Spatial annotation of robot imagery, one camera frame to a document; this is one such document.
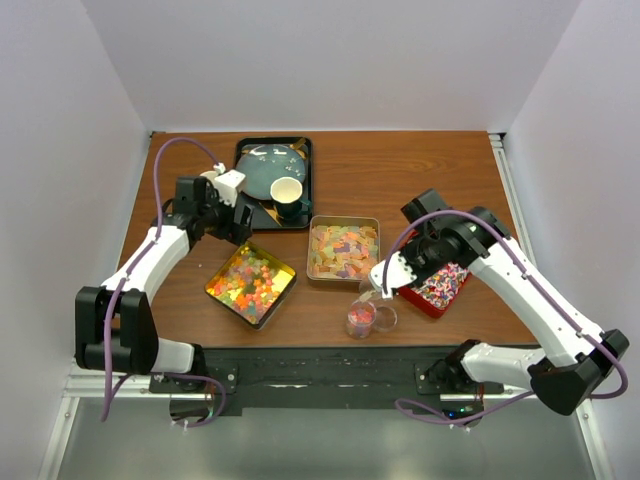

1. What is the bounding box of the gold tin of star candies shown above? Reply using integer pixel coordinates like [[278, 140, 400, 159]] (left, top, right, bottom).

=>
[[204, 241, 297, 331]]

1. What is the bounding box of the purple cable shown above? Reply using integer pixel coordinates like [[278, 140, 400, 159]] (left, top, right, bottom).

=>
[[381, 209, 629, 426], [99, 136, 226, 426]]

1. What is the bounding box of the dark green cup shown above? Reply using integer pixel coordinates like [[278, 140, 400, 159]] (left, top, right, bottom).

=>
[[270, 177, 312, 221]]

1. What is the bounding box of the yellow mug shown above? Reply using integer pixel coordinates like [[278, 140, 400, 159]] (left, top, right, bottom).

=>
[[200, 170, 219, 184]]

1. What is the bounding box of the silver tin of gummies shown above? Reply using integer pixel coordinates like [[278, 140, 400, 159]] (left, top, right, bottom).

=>
[[306, 215, 381, 285]]

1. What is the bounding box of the black tray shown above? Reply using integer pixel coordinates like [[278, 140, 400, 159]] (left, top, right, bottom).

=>
[[234, 136, 313, 231]]

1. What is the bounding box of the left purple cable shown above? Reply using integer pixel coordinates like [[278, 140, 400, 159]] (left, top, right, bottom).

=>
[[99, 136, 226, 426]]

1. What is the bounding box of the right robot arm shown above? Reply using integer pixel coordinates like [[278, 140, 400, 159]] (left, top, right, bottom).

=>
[[383, 189, 630, 416]]

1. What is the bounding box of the aluminium frame rail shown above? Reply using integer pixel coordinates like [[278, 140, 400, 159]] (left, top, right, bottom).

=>
[[37, 130, 616, 480]]

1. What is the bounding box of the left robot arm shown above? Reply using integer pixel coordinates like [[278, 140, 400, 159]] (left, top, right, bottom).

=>
[[75, 170, 253, 393]]

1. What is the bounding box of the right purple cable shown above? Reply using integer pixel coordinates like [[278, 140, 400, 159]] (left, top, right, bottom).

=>
[[381, 209, 629, 426]]

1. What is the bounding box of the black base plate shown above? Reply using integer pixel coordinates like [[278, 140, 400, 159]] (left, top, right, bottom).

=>
[[139, 344, 505, 419]]

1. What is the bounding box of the dark teal plate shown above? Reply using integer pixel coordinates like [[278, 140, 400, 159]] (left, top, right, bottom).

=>
[[235, 144, 308, 201]]

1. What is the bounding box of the glass goblet jar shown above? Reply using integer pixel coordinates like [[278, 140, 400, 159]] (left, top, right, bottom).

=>
[[346, 300, 376, 339]]

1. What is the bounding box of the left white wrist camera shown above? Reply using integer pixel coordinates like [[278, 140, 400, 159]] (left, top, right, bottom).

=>
[[212, 163, 246, 207]]

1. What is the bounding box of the red tin of lollipops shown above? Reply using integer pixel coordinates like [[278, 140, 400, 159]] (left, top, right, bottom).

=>
[[398, 263, 471, 319]]

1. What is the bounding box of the clear plastic scoop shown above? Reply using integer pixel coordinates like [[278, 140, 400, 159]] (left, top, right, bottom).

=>
[[358, 279, 385, 305]]

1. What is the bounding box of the clear glass lid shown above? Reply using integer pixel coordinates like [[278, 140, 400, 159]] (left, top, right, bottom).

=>
[[373, 305, 398, 333]]

